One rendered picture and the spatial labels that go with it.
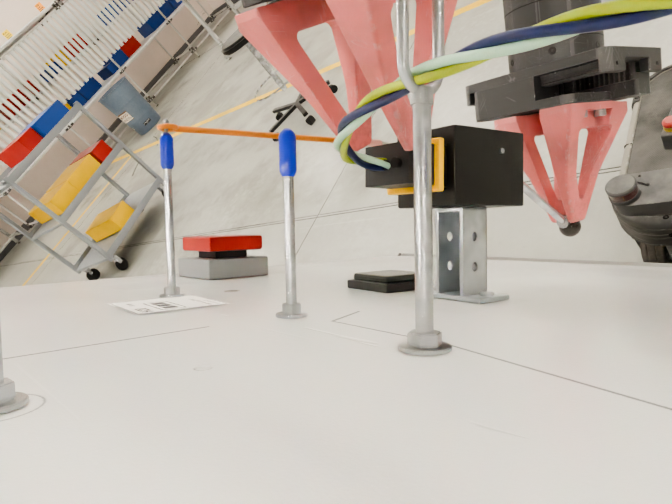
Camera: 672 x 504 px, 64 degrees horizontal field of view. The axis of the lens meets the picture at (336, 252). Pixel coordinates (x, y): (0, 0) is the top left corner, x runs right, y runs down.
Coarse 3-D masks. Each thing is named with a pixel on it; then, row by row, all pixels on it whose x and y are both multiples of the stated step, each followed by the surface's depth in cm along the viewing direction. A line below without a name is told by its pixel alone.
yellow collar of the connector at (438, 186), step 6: (432, 138) 26; (438, 138) 26; (438, 144) 26; (438, 150) 26; (438, 156) 26; (438, 162) 26; (438, 168) 26; (438, 174) 26; (438, 180) 26; (432, 186) 26; (438, 186) 26; (390, 192) 28; (396, 192) 28; (402, 192) 28; (408, 192) 27
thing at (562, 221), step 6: (504, 150) 28; (528, 186) 33; (528, 192) 33; (534, 192) 33; (534, 198) 33; (540, 198) 33; (540, 204) 34; (546, 204) 34; (546, 210) 34; (552, 210) 34; (552, 216) 35; (558, 216) 35; (564, 216) 35; (558, 222) 36; (564, 222) 35
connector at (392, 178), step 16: (384, 144) 26; (400, 144) 25; (432, 144) 26; (384, 160) 26; (400, 160) 25; (432, 160) 26; (368, 176) 27; (384, 176) 26; (400, 176) 25; (432, 176) 26
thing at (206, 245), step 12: (192, 240) 44; (204, 240) 43; (216, 240) 42; (228, 240) 43; (240, 240) 44; (252, 240) 45; (204, 252) 45; (216, 252) 44; (228, 252) 44; (240, 252) 45
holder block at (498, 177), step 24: (456, 144) 26; (480, 144) 27; (504, 144) 28; (456, 168) 26; (480, 168) 27; (504, 168) 28; (432, 192) 27; (456, 192) 26; (480, 192) 27; (504, 192) 28
